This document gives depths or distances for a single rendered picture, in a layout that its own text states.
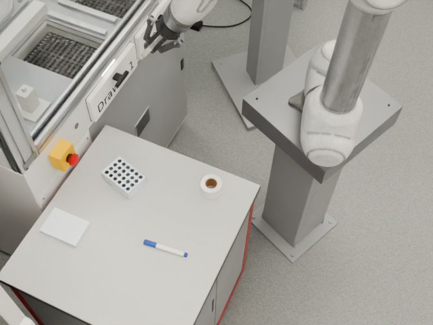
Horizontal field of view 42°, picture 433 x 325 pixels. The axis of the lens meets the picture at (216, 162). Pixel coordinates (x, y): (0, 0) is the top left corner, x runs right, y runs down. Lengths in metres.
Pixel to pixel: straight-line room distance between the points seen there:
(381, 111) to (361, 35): 0.67
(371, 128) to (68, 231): 1.02
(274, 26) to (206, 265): 1.44
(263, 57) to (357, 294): 1.24
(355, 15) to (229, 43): 2.05
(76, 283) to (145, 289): 0.20
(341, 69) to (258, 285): 1.30
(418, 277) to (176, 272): 1.31
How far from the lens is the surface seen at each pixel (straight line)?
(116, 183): 1.80
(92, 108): 1.86
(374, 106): 1.97
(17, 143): 1.61
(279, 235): 2.58
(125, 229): 1.75
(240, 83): 3.05
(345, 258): 2.60
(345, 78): 1.45
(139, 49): 2.04
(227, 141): 2.85
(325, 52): 1.71
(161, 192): 1.80
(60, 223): 1.78
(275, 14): 2.73
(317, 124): 1.58
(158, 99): 2.42
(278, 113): 1.89
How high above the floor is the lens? 2.31
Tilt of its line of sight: 56 degrees down
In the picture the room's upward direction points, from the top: 2 degrees clockwise
